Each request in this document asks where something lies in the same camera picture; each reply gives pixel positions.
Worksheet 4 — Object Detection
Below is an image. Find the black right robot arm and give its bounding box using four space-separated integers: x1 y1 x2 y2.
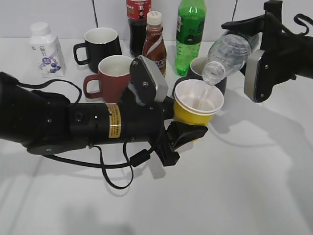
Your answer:
222 0 313 84

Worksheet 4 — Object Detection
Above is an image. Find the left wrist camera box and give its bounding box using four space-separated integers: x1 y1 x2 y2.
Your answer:
128 55 168 106

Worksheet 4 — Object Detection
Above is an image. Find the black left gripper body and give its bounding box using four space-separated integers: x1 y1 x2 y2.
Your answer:
118 89 179 166

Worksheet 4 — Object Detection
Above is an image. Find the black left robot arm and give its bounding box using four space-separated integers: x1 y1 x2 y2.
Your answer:
0 72 208 169

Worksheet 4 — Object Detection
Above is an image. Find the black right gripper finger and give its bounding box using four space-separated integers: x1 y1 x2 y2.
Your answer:
240 62 246 76
221 14 265 34

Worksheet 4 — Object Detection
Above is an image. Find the brown Nescafe coffee bottle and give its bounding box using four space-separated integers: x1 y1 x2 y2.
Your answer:
142 11 167 77

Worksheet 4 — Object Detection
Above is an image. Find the dark blue ceramic mug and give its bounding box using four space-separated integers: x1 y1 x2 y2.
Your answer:
172 56 227 96

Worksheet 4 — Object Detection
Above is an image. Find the dark cola bottle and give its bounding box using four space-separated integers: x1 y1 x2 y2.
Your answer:
126 0 152 57

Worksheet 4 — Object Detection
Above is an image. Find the white yogurt drink bottle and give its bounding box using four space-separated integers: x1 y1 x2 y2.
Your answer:
29 22 66 78

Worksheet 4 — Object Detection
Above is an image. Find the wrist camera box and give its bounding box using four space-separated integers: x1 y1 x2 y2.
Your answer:
128 55 168 106
244 49 273 103

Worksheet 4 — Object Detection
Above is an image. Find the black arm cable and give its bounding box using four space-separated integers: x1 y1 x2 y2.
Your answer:
17 79 157 189
281 14 313 37

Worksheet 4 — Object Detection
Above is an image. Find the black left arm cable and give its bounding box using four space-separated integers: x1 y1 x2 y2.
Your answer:
17 79 157 189

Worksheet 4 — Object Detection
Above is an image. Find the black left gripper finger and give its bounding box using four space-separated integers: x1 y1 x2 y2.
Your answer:
168 121 208 150
162 96 174 120

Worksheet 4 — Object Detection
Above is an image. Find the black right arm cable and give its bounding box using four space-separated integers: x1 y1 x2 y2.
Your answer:
281 14 313 37

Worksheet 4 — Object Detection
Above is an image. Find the red ceramic mug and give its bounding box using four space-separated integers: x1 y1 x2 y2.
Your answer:
83 55 133 103

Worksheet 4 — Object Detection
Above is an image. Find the black ceramic mug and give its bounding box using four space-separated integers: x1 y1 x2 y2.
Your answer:
73 27 122 73

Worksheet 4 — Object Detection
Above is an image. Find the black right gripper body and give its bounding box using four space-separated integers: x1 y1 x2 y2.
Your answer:
259 0 298 81

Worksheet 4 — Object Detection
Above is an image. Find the clear water bottle green label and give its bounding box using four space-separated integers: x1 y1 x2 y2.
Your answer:
202 30 260 86

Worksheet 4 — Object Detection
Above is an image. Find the green soda bottle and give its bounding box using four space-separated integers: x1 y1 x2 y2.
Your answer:
175 0 207 76

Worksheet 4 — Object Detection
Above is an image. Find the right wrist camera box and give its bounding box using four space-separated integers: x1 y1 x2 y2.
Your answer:
244 49 273 103

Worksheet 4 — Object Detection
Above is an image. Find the yellow paper cup stack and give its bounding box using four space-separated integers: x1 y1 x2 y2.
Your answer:
174 79 224 126

